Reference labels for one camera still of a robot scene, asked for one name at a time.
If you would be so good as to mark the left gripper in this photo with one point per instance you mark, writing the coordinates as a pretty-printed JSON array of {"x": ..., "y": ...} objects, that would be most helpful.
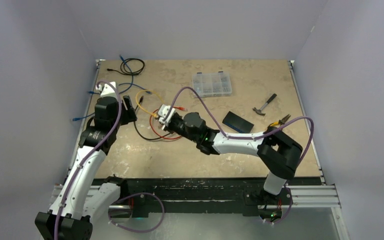
[{"x": 129, "y": 116}]

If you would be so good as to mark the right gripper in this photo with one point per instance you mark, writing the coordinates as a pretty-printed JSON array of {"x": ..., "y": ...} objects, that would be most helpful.
[{"x": 169, "y": 127}]

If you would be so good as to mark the black rectangular box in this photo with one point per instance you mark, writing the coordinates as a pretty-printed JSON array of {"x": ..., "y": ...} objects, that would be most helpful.
[{"x": 237, "y": 123}]

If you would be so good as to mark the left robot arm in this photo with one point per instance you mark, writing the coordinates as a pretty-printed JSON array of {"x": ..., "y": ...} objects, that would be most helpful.
[{"x": 74, "y": 211}]

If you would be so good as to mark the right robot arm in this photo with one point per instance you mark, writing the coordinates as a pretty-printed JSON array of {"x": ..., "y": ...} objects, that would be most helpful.
[{"x": 279, "y": 152}]

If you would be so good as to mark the clear plastic organizer box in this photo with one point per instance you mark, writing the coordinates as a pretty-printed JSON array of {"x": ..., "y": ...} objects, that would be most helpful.
[{"x": 215, "y": 84}]

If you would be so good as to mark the black mounting base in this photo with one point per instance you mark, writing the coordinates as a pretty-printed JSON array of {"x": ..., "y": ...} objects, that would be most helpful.
[{"x": 214, "y": 195}]

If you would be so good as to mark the hammer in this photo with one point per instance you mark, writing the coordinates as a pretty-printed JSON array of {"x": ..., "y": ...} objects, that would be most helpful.
[{"x": 259, "y": 111}]

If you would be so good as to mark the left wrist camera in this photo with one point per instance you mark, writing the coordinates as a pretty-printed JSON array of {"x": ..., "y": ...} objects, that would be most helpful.
[{"x": 107, "y": 90}]

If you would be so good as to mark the yellow handled pliers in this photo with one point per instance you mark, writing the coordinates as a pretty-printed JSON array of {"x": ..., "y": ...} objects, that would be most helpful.
[{"x": 280, "y": 122}]

